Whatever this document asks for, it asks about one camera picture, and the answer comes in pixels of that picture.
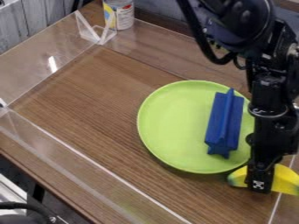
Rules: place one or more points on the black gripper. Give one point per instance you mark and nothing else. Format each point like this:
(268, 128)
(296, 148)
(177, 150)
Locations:
(274, 139)

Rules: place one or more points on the yellow toy banana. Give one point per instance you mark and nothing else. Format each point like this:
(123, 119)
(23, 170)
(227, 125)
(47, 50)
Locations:
(283, 183)

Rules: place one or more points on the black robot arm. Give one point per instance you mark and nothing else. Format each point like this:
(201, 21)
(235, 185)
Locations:
(243, 28)

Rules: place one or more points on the green plate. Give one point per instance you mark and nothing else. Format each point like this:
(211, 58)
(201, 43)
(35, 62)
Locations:
(171, 123)

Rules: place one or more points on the blue star-shaped block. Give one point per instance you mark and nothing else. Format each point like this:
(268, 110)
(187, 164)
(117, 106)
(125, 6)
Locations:
(223, 130)

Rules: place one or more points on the clear acrylic front wall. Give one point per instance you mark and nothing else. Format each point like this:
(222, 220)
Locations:
(104, 197)

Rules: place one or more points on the clear acrylic corner bracket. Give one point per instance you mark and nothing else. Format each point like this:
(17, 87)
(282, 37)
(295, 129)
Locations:
(95, 33)

